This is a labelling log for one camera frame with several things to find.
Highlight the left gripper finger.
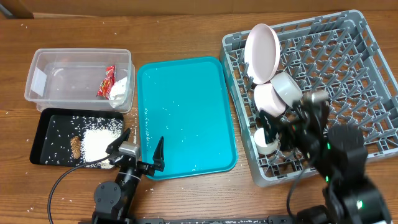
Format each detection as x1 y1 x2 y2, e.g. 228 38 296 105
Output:
106 128 131 154
152 136 165 172

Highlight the white cup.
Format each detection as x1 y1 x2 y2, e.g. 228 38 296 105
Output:
254 128 279 156

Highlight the pile of rice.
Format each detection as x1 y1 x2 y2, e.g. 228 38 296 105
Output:
81 128 121 162

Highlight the small pink bowl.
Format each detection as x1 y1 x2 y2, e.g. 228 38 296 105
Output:
254 83 286 117

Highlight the grey bowl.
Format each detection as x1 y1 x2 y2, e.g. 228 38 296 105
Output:
271 72 303 107

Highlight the brown food scrap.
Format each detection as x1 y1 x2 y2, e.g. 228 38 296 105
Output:
70 136 81 159

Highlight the white plastic wrap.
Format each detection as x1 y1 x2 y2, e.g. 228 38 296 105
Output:
109 77 127 108

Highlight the large white plate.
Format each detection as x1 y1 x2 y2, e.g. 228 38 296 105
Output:
244 24 280 84

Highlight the red foil snack wrapper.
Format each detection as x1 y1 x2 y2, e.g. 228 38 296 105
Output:
96 65 116 100

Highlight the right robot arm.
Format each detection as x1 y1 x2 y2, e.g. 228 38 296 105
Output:
259 100 392 223

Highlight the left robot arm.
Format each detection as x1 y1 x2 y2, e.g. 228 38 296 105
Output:
91 129 165 223

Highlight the black waste tray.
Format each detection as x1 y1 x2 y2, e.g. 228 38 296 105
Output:
29 108 124 167

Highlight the grey dishwasher rack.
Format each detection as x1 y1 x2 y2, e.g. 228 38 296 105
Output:
220 10 397 187

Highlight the teal plastic tray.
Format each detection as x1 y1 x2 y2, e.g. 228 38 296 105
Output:
136 57 238 180

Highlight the clear plastic bin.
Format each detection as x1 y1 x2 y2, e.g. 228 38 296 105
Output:
24 48 135 113

